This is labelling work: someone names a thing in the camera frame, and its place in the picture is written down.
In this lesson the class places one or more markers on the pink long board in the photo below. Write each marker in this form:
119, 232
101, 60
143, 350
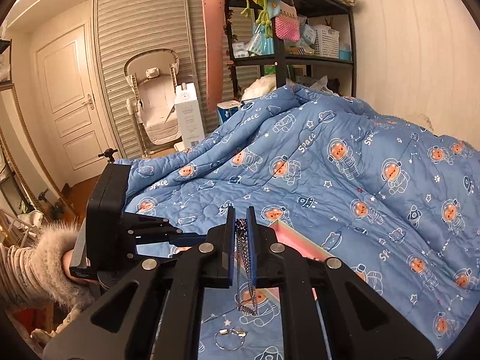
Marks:
213, 22

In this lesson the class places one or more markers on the black metal shelf rack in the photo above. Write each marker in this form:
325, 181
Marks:
300, 40

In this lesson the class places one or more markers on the fur-cuffed striped sleeve forearm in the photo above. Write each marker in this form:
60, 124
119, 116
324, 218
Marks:
34, 277

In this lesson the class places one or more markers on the white panel door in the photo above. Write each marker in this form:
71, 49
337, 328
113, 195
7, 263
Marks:
68, 98

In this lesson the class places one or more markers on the blue tissue pack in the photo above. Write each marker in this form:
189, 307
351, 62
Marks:
226, 109

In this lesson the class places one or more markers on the blue space print quilt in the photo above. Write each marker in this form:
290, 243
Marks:
398, 204

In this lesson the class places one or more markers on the white baby high chair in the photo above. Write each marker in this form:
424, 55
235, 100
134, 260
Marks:
151, 75

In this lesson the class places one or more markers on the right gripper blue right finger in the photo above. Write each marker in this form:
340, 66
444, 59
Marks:
253, 245

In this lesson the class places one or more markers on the pink mesh pouch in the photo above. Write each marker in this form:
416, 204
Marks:
287, 28

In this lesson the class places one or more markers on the silver bangle with heart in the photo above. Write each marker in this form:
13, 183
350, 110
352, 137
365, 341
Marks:
230, 339

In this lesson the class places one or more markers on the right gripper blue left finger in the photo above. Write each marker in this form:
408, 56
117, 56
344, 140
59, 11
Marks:
228, 247

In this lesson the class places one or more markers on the white carton box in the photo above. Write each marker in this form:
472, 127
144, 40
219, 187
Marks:
188, 115

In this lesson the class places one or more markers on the white storage basket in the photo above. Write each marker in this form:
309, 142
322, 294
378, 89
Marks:
327, 42

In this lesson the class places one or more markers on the person left hand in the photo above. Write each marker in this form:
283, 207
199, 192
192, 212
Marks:
66, 261

